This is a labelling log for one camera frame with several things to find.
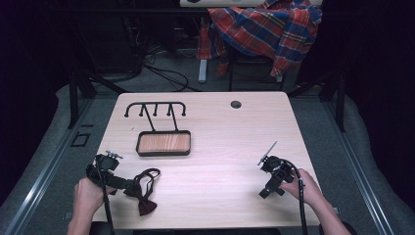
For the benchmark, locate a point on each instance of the black hook rack wooden tray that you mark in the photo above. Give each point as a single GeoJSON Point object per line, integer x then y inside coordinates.
{"type": "Point", "coordinates": [163, 142]}

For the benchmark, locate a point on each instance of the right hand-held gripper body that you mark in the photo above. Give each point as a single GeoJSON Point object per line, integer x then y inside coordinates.
{"type": "Point", "coordinates": [276, 167]}

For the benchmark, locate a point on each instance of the black chair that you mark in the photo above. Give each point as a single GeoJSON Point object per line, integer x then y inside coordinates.
{"type": "Point", "coordinates": [251, 65]}

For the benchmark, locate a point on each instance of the person's left hand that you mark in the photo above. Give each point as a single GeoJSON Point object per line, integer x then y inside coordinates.
{"type": "Point", "coordinates": [88, 196]}

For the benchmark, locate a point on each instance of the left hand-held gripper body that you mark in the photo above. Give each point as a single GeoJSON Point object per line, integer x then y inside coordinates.
{"type": "Point", "coordinates": [105, 163]}

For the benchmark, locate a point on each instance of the red blue plaid shirt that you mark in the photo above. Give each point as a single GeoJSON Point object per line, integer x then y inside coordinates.
{"type": "Point", "coordinates": [270, 29]}

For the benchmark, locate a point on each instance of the person's right hand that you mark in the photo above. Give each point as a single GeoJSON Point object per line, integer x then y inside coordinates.
{"type": "Point", "coordinates": [306, 190]}

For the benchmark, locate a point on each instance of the aluminium floor rail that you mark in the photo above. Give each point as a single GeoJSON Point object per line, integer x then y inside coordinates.
{"type": "Point", "coordinates": [45, 169]}
{"type": "Point", "coordinates": [359, 169]}

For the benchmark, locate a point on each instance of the black metal stand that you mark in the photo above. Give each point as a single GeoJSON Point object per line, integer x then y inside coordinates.
{"type": "Point", "coordinates": [339, 101]}
{"type": "Point", "coordinates": [75, 98]}

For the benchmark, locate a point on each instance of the dark red bow tie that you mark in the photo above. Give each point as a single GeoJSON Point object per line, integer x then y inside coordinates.
{"type": "Point", "coordinates": [145, 196]}

